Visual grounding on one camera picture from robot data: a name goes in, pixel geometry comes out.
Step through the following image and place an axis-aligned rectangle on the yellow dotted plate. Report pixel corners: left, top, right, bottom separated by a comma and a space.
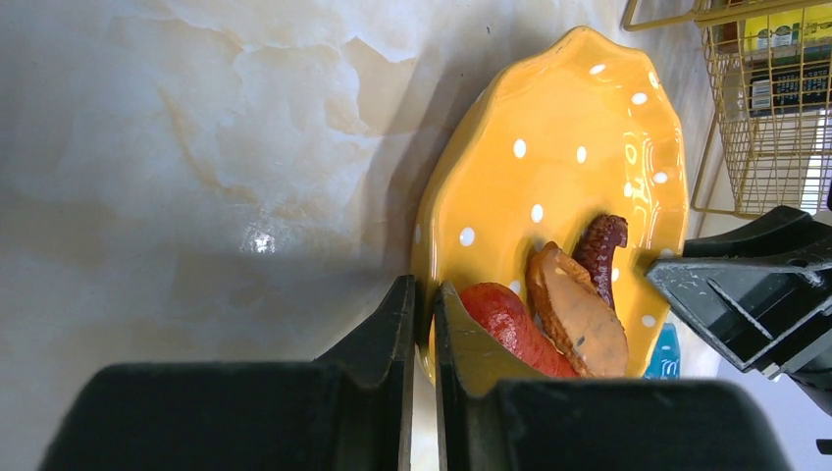
410, 26, 689, 378

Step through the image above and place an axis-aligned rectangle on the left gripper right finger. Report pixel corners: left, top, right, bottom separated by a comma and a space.
435, 282, 790, 470

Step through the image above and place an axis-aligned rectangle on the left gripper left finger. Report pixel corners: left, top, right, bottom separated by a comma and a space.
41, 275, 416, 470

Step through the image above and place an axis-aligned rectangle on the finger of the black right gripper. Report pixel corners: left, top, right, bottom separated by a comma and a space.
646, 250, 831, 378
683, 206, 831, 258

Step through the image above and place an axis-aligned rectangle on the blue dotted plate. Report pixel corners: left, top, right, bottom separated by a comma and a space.
643, 323, 681, 380

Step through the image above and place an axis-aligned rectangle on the brown food piece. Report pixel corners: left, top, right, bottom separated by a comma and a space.
526, 241, 629, 378

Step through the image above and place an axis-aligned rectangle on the dark curved sausage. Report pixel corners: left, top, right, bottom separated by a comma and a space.
572, 214, 628, 310

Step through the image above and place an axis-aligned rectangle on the small black cap bottle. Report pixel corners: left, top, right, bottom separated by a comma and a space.
748, 62, 831, 118

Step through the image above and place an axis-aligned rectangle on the red sausage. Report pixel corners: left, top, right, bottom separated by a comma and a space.
459, 283, 579, 378

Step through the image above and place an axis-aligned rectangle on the gold wire basket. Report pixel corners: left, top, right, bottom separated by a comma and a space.
622, 1, 831, 219

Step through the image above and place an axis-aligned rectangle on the small yellow label bottle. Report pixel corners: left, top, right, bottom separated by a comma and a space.
744, 3, 831, 51

